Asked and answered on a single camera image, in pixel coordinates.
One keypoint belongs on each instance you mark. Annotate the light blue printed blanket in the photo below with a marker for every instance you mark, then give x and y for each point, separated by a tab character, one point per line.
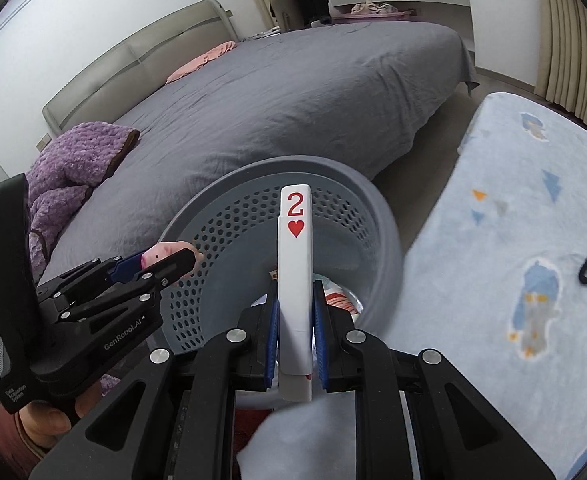
473	285

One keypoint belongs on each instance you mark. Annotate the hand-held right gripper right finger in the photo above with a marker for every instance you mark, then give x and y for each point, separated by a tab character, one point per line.
319	330

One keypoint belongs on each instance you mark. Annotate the beige padded headboard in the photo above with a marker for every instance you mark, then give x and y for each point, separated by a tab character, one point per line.
123	70

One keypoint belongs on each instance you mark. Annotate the grey perforated plastic basket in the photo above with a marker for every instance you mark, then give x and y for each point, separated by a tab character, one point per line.
323	170

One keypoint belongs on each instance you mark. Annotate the purple fuzzy blanket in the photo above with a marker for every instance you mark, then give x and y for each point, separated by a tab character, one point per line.
73	160

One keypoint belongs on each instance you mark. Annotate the beige pleated curtain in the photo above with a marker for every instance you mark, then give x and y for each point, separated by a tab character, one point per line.
568	50

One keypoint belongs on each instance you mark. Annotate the pile of pink clothes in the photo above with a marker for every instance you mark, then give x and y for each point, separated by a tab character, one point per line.
373	8

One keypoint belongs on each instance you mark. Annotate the person's left forearm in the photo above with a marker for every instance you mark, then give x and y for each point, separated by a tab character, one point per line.
5	445

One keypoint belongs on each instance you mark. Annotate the bed with grey sheet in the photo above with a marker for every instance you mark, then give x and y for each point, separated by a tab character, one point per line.
298	95

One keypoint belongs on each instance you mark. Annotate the small pink object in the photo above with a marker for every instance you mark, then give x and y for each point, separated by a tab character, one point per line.
166	250

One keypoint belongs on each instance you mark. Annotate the purple fuzzy cloth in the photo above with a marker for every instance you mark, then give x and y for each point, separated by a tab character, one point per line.
109	384

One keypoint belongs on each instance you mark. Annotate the pink pillow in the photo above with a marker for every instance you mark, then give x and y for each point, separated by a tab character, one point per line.
203	62

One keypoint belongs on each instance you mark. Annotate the red printed packet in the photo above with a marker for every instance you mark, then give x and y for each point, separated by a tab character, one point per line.
341	302

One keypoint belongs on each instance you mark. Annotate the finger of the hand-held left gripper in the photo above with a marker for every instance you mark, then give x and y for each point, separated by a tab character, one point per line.
171	262
123	269

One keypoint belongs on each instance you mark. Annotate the white wall socket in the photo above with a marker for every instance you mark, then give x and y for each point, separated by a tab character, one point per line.
44	142

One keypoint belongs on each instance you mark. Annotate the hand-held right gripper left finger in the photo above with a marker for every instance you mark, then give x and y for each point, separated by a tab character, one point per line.
273	330

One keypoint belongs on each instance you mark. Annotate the chair with dark garment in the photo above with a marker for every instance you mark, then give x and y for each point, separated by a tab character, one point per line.
298	2

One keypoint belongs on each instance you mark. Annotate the person's left hand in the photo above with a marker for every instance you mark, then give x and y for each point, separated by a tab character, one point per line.
43	420

